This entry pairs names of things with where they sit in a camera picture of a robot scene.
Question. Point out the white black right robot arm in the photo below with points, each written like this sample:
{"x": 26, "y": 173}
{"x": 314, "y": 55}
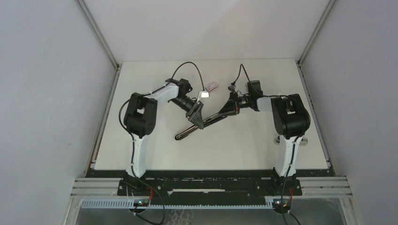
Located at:
{"x": 291, "y": 120}

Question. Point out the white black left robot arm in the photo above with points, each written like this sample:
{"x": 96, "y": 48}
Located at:
{"x": 141, "y": 114}

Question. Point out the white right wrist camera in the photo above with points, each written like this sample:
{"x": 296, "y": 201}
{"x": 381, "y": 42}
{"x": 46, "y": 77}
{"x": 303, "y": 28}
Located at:
{"x": 232, "y": 87}

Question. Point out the red white staple box sleeve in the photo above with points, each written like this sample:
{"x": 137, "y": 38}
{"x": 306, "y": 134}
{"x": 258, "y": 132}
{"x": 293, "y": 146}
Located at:
{"x": 211, "y": 86}

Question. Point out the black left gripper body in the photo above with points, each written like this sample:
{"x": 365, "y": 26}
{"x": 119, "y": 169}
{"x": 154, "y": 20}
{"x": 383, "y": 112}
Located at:
{"x": 187, "y": 105}

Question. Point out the black stapler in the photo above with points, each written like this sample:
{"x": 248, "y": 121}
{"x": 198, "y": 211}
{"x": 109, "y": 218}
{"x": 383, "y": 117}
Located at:
{"x": 222, "y": 114}

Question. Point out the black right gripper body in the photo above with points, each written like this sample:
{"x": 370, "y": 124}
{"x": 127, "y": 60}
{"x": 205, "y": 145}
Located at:
{"x": 241, "y": 102}

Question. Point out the aluminium frame rail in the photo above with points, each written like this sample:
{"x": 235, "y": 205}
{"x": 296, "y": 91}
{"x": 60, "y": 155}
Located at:
{"x": 102, "y": 193}

